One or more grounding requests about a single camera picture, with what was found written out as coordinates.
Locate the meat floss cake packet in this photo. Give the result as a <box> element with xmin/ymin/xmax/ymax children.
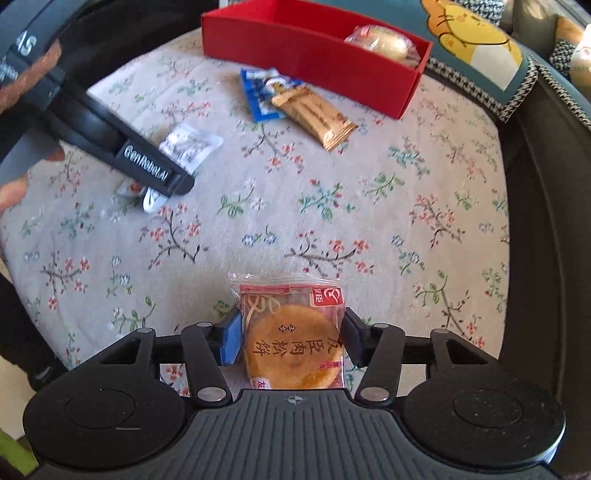
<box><xmin>230</xmin><ymin>274</ymin><xmax>346</xmax><ymax>390</ymax></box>

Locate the white silver packet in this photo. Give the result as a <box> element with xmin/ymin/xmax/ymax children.
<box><xmin>115</xmin><ymin>123</ymin><xmax>223</xmax><ymax>213</ymax></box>

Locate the blue snack packet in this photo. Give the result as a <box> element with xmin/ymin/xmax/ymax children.
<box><xmin>240</xmin><ymin>68</ymin><xmax>303</xmax><ymax>123</ymax></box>

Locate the steamed cake clear packet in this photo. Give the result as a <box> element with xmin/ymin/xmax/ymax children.
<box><xmin>345</xmin><ymin>25</ymin><xmax>421</xmax><ymax>67</ymax></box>

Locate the person's left hand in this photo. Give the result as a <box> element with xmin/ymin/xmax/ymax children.
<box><xmin>0</xmin><ymin>147</ymin><xmax>66</xmax><ymax>213</ymax></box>

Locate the floral tablecloth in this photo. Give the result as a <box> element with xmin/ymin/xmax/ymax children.
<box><xmin>1</xmin><ymin>32</ymin><xmax>510</xmax><ymax>367</ymax></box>

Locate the brown biscuit packet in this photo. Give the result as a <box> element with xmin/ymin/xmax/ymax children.
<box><xmin>271</xmin><ymin>86</ymin><xmax>356</xmax><ymax>151</ymax></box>

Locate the red cardboard box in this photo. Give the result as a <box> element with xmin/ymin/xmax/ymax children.
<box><xmin>201</xmin><ymin>1</ymin><xmax>433</xmax><ymax>119</ymax></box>

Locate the blue lion sofa cover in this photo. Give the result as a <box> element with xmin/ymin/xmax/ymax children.
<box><xmin>329</xmin><ymin>1</ymin><xmax>538</xmax><ymax>123</ymax></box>

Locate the white plastic shopping bag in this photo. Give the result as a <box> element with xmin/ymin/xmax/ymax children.
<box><xmin>569</xmin><ymin>35</ymin><xmax>591</xmax><ymax>96</ymax></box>

